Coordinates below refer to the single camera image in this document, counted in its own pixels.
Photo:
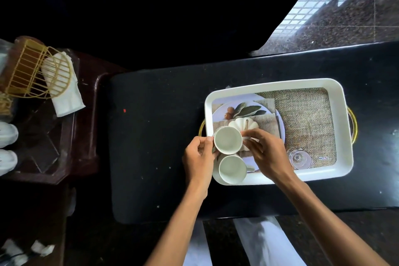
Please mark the crumpled white cloth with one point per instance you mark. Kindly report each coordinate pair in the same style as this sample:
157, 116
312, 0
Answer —
18, 251

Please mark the person's left thumb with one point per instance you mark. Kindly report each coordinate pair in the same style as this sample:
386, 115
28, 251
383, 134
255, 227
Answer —
209, 145

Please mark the white ceramic cup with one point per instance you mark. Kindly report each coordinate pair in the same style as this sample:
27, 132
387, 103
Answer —
233, 169
228, 140

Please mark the small clear glass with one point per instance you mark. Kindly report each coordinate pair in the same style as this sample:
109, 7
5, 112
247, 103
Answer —
300, 159

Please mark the person's left hand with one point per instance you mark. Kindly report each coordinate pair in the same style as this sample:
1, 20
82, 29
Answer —
196, 164

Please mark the person's right hand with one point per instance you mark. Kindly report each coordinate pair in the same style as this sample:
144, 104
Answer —
270, 156

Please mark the dark brown glass-top side table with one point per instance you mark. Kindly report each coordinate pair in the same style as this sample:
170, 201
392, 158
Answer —
84, 125

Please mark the person's right thumb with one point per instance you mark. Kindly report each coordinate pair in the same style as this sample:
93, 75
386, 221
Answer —
251, 148

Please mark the white rounded object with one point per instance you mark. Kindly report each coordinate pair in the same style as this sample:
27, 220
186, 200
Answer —
7, 161
7, 134

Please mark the person's left forearm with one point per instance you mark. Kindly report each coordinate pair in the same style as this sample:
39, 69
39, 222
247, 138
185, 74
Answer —
182, 225

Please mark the person's white trousers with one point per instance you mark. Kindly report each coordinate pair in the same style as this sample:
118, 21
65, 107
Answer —
268, 244

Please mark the person's right forearm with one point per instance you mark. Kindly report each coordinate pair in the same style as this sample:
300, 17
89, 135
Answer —
324, 222

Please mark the white folded cloth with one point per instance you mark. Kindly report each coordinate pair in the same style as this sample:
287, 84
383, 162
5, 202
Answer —
65, 94

